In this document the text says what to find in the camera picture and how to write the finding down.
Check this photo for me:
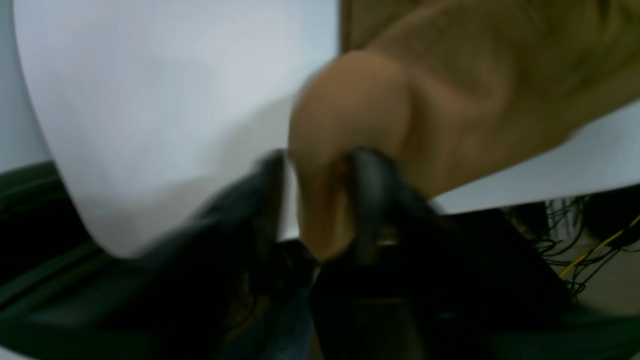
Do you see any left gripper black image-right right finger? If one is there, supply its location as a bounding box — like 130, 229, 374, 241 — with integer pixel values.
310, 149, 639, 360

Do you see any brown t-shirt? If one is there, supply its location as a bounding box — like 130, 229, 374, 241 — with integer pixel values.
288, 0, 639, 262

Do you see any yellow cable on floor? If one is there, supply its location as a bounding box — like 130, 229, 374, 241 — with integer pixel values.
559, 215, 640, 277

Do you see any left gripper black image-right left finger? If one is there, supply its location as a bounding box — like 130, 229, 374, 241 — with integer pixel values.
1, 150, 286, 360

